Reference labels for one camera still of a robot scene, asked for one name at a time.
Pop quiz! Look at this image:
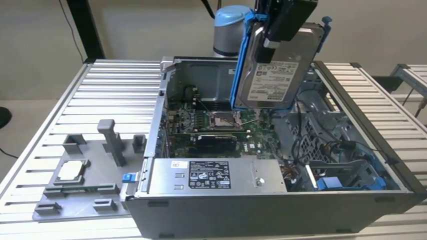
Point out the CPU socket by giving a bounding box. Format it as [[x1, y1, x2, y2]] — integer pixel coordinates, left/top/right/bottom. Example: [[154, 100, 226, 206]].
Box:
[[206, 111, 245, 130]]

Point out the black vertical post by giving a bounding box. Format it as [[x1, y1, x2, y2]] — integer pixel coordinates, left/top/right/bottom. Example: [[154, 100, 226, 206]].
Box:
[[66, 0, 107, 63]]

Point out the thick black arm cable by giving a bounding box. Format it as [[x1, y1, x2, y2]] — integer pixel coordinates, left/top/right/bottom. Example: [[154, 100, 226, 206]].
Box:
[[199, 0, 218, 20]]

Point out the coloured power supply wire bundle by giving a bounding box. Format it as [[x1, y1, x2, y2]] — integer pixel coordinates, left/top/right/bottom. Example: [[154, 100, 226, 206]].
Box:
[[279, 163, 303, 186]]

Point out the black RAM slot row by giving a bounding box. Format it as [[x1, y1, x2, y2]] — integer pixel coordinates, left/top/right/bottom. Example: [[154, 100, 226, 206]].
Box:
[[197, 126, 251, 132], [197, 97, 235, 111]]

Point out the black graphics card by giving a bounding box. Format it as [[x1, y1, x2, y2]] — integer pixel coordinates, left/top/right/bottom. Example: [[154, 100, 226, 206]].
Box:
[[195, 133, 239, 153]]

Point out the perforated metal drive cage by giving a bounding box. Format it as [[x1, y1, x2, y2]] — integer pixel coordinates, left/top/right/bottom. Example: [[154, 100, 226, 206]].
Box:
[[271, 86, 371, 166]]

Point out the green RAM stick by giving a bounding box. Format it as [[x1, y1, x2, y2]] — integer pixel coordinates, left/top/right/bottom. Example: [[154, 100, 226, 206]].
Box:
[[45, 185, 121, 193]]

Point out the thin black wall cable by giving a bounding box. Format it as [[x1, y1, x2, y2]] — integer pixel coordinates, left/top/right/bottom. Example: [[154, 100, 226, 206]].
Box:
[[58, 0, 87, 63]]

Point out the blue disk carrier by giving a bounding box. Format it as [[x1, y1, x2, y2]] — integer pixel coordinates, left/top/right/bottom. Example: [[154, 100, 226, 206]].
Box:
[[317, 176, 347, 191]]

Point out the blue case latch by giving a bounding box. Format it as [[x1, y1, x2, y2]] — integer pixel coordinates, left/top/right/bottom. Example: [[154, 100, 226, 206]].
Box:
[[122, 172, 139, 195]]

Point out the thin metal locking lever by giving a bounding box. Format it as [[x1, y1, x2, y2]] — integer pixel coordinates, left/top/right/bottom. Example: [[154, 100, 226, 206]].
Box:
[[194, 96, 213, 113], [242, 117, 266, 126]]

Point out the silver power supply unit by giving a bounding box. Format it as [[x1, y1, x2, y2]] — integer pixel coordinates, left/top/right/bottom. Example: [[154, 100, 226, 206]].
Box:
[[146, 157, 289, 195]]

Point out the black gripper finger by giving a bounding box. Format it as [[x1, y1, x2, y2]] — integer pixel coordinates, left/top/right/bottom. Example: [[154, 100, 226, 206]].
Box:
[[255, 0, 321, 64]]

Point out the green motherboard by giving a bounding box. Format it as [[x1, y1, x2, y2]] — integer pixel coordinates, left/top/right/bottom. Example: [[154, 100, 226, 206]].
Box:
[[165, 99, 291, 161]]

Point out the grey parts rack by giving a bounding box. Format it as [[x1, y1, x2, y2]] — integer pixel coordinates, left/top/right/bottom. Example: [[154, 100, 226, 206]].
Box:
[[31, 119, 150, 223]]

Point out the hard disk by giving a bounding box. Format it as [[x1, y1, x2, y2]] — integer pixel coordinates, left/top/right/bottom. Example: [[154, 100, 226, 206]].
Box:
[[229, 7, 335, 112]]

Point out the silver CPU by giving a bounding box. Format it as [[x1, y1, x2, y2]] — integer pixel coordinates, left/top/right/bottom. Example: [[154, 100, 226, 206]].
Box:
[[55, 159, 91, 185]]

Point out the black round object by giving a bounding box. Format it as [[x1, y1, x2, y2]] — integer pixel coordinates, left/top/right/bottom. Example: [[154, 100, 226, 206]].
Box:
[[0, 106, 14, 130]]

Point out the metal slat table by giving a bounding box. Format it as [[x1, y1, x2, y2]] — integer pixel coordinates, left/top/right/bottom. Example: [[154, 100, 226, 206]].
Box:
[[0, 58, 427, 240], [389, 63, 427, 101]]

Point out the open grey PC case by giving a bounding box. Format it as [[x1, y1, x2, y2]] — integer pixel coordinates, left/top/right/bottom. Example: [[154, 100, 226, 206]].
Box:
[[125, 55, 427, 238]]

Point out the grey disk bay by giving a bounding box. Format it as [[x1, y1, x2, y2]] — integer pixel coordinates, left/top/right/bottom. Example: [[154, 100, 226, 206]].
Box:
[[305, 158, 401, 192]]

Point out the black block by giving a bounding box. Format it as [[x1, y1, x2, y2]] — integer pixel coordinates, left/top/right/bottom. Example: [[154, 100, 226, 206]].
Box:
[[371, 75, 403, 94]]

